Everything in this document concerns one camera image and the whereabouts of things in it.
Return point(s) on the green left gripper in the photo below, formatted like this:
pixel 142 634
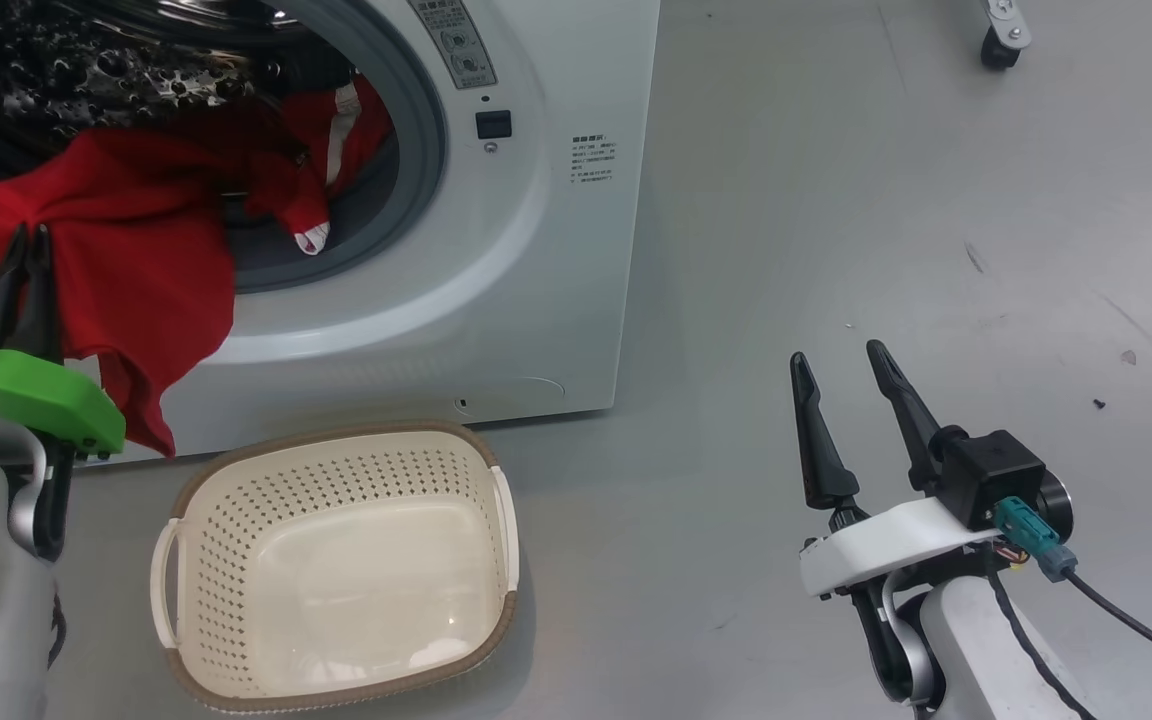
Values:
pixel 36 390

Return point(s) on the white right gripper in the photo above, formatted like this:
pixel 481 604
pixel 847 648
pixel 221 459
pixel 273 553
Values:
pixel 876 550

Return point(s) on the red and white garment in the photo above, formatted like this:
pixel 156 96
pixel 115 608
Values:
pixel 136 250

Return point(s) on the white front-load washing machine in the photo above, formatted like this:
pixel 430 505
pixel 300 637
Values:
pixel 536 300

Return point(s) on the cream perforated laundry basket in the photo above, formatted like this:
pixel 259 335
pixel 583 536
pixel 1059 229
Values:
pixel 336 570

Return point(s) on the metal cart leg with caster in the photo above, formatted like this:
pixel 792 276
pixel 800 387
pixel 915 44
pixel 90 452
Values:
pixel 998 50

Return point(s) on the grey instruction label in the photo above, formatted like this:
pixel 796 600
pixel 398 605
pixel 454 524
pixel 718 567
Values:
pixel 456 45

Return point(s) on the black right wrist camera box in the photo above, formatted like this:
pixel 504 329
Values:
pixel 996 475

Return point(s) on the teal right camera connector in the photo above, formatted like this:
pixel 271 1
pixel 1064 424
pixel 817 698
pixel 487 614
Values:
pixel 1026 530

